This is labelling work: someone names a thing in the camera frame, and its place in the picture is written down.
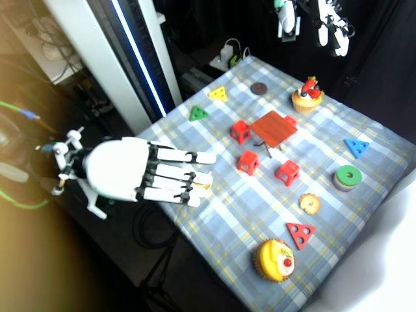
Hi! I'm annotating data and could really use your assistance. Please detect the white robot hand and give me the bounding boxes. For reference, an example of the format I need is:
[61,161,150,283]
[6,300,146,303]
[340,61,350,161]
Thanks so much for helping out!
[317,0,356,58]
[81,136,218,220]

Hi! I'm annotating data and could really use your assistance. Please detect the small brown toy table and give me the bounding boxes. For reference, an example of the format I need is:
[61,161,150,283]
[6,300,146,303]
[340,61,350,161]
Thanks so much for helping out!
[249,110,298,159]

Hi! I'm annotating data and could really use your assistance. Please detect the strawberry toy cupcake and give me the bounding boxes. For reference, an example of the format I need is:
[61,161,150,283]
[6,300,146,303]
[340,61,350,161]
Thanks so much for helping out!
[291,75,326,115]

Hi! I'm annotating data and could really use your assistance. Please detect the blue triangle block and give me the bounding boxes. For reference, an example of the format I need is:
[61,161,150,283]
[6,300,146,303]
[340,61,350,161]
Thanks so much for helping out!
[343,138,371,159]

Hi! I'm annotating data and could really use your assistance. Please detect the green triangle block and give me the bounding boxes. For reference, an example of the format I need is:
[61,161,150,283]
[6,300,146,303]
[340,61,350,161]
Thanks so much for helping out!
[188,105,210,122]

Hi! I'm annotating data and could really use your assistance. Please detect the white power strip with plugs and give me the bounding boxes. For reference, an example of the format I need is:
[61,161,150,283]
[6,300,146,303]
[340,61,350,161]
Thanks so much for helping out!
[209,38,251,71]

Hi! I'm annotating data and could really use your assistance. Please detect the white column with blue strip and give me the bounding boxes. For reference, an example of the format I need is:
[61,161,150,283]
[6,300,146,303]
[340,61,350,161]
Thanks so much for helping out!
[44,0,183,135]

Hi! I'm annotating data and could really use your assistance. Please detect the blue plaid table cloth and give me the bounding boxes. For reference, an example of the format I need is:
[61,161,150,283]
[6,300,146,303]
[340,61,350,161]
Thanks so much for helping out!
[135,55,410,312]

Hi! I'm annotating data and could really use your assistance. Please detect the yellow triangle block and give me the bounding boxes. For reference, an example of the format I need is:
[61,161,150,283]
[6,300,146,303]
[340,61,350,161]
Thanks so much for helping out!
[207,85,228,103]

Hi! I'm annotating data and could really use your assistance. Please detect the round toy tart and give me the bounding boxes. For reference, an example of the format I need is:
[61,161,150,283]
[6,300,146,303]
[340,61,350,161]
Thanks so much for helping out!
[298,192,322,216]

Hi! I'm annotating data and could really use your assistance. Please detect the yellow fruit toy cupcake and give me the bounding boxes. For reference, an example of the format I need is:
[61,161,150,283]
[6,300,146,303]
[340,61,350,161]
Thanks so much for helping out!
[253,239,296,283]

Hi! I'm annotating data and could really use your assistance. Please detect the red triangle block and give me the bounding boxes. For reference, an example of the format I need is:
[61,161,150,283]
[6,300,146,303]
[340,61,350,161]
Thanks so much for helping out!
[285,222,317,251]

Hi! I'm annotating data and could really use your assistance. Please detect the white cover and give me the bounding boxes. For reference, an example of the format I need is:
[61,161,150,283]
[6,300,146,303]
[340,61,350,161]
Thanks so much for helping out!
[305,175,416,312]

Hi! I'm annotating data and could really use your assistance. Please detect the green cable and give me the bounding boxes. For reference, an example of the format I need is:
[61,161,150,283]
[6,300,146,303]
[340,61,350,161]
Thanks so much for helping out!
[0,100,42,121]
[0,190,49,209]

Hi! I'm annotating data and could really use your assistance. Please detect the coloured ring stack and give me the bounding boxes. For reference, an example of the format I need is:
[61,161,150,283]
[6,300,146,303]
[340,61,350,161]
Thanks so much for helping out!
[331,164,363,193]

